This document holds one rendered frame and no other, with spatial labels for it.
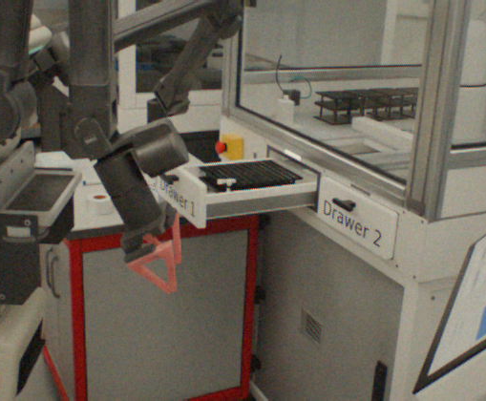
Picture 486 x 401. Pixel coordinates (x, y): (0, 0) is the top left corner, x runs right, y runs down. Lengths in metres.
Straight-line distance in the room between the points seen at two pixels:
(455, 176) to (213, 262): 0.83
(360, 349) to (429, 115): 0.65
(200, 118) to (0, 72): 1.76
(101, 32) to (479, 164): 0.90
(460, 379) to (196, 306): 1.33
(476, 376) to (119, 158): 0.53
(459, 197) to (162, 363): 1.05
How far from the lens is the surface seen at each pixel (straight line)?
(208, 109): 2.66
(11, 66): 0.97
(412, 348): 1.64
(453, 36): 1.42
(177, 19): 1.49
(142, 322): 2.05
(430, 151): 1.47
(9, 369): 1.31
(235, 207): 1.72
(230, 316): 2.16
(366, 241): 1.64
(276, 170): 1.89
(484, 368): 0.85
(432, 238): 1.52
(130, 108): 2.55
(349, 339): 1.84
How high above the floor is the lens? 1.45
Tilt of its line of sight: 19 degrees down
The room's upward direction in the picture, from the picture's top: 3 degrees clockwise
